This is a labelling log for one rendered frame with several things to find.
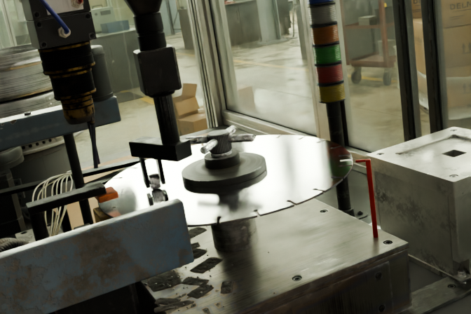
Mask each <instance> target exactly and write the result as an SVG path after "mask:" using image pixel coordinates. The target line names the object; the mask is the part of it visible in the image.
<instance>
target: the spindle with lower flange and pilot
mask: <svg viewBox="0 0 471 314"><path fill-rule="evenodd" d="M219 220H220V219H217V225H211V230H212V237H213V242H214V247H215V249H216V250H219V251H221V252H239V251H243V250H246V249H249V248H251V247H252V246H254V245H256V243H257V242H258V235H257V226H256V222H255V218H253V219H246V220H242V221H236V222H231V223H226V224H220V223H219Z"/></svg>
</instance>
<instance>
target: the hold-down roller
mask: <svg viewBox="0 0 471 314"><path fill-rule="evenodd" d="M148 177H149V183H150V187H151V189H158V188H160V187H161V181H160V178H159V175H158V173H153V174H150V175H148Z"/></svg>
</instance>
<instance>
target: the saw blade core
mask: <svg viewBox="0 0 471 314"><path fill-rule="evenodd" d="M254 138H255V139H254V141H253V142H234V143H231V144H232V149H237V150H239V152H250V153H257V154H260V155H262V156H264V157H265V159H266V170H265V171H264V172H263V173H262V174H260V175H259V176H258V177H255V178H254V179H251V180H248V181H246V182H242V183H239V184H234V185H230V186H222V187H215V188H198V187H193V186H189V185H186V184H185V183H184V182H183V181H182V170H183V169H184V168H185V167H186V166H187V165H189V164H190V163H192V162H195V161H198V160H200V159H202V158H204V155H205V154H202V153H201V152H200V148H201V147H202V145H201V144H197V145H193V146H191V150H192V154H193V155H192V156H189V157H188V158H185V159H184V160H181V161H179V162H174V161H163V160H162V164H163V171H164V175H165V182H166V184H164V185H162V184H161V187H160V188H158V189H151V187H150V188H148V189H147V188H146V186H145V184H144V180H143V176H142V170H141V166H140V163H138V164H136V165H134V166H132V167H130V168H128V169H127V170H124V171H122V172H121V173H119V174H118V175H116V176H115V177H113V179H111V180H109V181H108V182H107V183H106V184H105V187H106V188H107V187H110V186H112V187H113V188H114V189H115V190H116V191H117V192H118V196H119V197H118V198H116V199H113V200H109V201H107V202H103V203H99V202H98V205H99V207H104V209H103V210H102V211H103V213H105V214H106V215H107V216H108V217H111V218H114V217H118V216H121V215H123V214H127V213H130V212H134V211H137V210H140V209H144V208H146V207H150V206H153V205H157V204H159V203H164V202H166V201H169V200H173V199H175V198H178V199H180V200H181V201H182V202H183V203H184V210H185V214H186V221H187V225H188V227H197V226H211V225H217V219H220V220H219V223H220V224H226V223H231V222H236V221H242V220H246V219H253V218H256V217H257V214H256V213H255V212H257V213H258V214H259V216H260V217H261V216H264V215H267V214H272V213H275V212H279V211H282V210H286V209H288V208H291V207H294V205H300V204H302V203H304V202H307V201H309V200H312V199H314V198H316V197H318V196H320V195H322V194H323V192H325V193H326V192H327V191H329V190H330V189H332V188H334V187H335V186H336V185H338V184H339V183H340V182H342V181H343V179H345V178H346V177H347V176H348V174H349V173H350V171H351V169H352V166H353V161H341V162H340V160H345V159H353V157H352V156H351V154H350V152H349V151H348V150H347V149H346V148H344V147H343V146H341V145H339V144H337V143H335V142H331V141H329V140H325V139H320V138H316V137H305V136H298V135H282V136H281V135H259V136H256V137H255V136H254ZM145 163H146V169H147V173H148V175H150V174H153V173H158V169H157V165H156V159H148V160H145ZM290 202H291V203H290Z"/></svg>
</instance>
